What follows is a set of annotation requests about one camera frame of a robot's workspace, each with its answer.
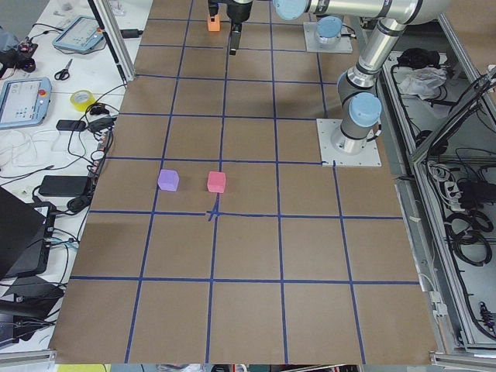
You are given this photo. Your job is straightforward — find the blue teach pendant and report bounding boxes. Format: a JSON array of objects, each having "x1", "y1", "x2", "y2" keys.
[
  {"x1": 52, "y1": 15, "x2": 104, "y2": 54},
  {"x1": 1, "y1": 77, "x2": 52, "y2": 129}
]

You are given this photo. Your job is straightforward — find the brown paper mat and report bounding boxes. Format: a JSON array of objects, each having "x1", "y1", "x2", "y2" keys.
[{"x1": 50, "y1": 1, "x2": 436, "y2": 364}]

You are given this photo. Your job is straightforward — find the blue teach pendant far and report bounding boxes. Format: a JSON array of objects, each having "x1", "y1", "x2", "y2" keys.
[{"x1": 52, "y1": 15, "x2": 104, "y2": 54}]

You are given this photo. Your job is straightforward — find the black laptop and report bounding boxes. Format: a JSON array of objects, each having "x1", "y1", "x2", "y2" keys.
[{"x1": 1, "y1": 188, "x2": 55, "y2": 279}]

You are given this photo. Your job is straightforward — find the aluminium frame post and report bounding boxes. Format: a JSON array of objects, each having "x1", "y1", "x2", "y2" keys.
[{"x1": 88, "y1": 0, "x2": 136, "y2": 84}]

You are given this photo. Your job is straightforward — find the blue teach pendant near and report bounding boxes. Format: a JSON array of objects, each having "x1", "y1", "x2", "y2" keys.
[{"x1": 1, "y1": 77, "x2": 52, "y2": 129}]

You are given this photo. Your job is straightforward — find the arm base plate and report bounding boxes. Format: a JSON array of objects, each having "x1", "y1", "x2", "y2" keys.
[
  {"x1": 316, "y1": 119, "x2": 382, "y2": 167},
  {"x1": 303, "y1": 21, "x2": 353, "y2": 54}
]

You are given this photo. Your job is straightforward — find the small black adapter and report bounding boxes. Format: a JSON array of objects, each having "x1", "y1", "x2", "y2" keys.
[{"x1": 56, "y1": 119, "x2": 86, "y2": 132}]

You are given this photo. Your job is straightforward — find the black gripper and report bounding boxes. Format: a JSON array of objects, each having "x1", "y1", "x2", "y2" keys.
[
  {"x1": 208, "y1": 0, "x2": 219, "y2": 16},
  {"x1": 226, "y1": 0, "x2": 253, "y2": 56}
]

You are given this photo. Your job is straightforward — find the purple foam block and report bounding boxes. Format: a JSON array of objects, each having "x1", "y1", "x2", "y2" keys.
[{"x1": 157, "y1": 169, "x2": 180, "y2": 192}]

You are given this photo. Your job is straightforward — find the orange foam block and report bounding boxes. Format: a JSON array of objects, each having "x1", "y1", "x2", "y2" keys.
[{"x1": 207, "y1": 14, "x2": 221, "y2": 33}]

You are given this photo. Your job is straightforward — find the yellow tape roll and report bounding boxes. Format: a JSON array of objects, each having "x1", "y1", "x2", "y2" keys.
[{"x1": 70, "y1": 89, "x2": 96, "y2": 112}]

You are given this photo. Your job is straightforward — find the black power adapter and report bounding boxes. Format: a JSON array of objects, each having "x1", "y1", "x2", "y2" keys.
[{"x1": 39, "y1": 175, "x2": 89, "y2": 197}]

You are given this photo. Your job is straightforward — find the pink foam block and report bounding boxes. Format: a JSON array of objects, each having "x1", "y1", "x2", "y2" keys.
[{"x1": 207, "y1": 171, "x2": 226, "y2": 194}]

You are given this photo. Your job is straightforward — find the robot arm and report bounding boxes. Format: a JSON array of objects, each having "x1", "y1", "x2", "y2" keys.
[
  {"x1": 273, "y1": 0, "x2": 450, "y2": 155},
  {"x1": 208, "y1": 1, "x2": 343, "y2": 43}
]

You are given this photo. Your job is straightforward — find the black handled scissors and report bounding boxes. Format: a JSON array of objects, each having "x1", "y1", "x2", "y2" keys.
[{"x1": 53, "y1": 59, "x2": 73, "y2": 81}]

